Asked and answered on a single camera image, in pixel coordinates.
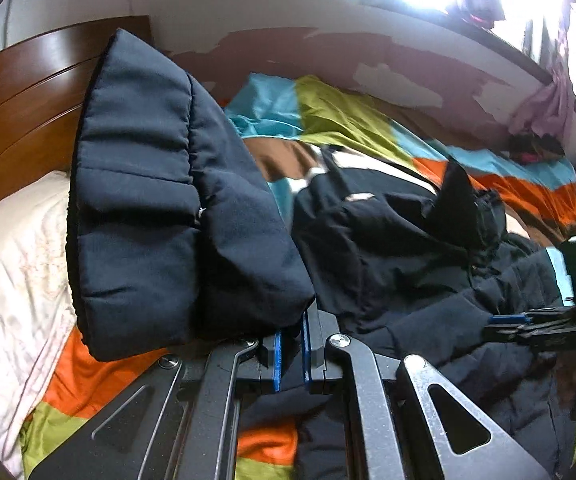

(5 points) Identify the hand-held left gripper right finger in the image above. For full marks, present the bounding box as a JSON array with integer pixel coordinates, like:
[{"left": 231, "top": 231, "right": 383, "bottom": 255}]
[{"left": 300, "top": 309, "right": 553, "bottom": 480}]

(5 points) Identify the cream pillow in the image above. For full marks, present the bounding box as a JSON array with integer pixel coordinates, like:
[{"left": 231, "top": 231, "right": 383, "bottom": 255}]
[{"left": 0, "top": 170, "right": 77, "bottom": 477}]

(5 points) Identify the navy padded jacket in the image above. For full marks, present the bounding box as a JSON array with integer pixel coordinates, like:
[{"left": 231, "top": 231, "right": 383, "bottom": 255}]
[{"left": 66, "top": 27, "right": 576, "bottom": 480}]

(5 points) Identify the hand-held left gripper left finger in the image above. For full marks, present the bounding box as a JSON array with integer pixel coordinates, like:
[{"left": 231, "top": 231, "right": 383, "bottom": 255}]
[{"left": 28, "top": 329, "right": 289, "bottom": 480}]

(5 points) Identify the colourful patchwork blanket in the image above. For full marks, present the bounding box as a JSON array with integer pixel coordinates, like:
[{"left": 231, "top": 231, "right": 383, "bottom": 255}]
[{"left": 18, "top": 72, "right": 576, "bottom": 480}]

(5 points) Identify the pink hanging cloth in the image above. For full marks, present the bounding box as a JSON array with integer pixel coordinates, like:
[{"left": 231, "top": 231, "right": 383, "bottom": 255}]
[{"left": 508, "top": 10, "right": 576, "bottom": 137}]

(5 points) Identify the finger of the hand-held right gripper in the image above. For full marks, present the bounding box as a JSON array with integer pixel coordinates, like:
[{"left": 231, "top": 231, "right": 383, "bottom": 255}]
[
  {"left": 488, "top": 309, "right": 576, "bottom": 326},
  {"left": 482, "top": 323, "right": 576, "bottom": 352}
]

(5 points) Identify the dark clothes pile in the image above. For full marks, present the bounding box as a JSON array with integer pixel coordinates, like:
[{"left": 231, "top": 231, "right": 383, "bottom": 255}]
[{"left": 507, "top": 130, "right": 569, "bottom": 167}]

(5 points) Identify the wooden bed headboard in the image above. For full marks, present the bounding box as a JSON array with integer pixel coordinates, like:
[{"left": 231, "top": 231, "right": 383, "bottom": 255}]
[{"left": 0, "top": 15, "right": 156, "bottom": 227}]

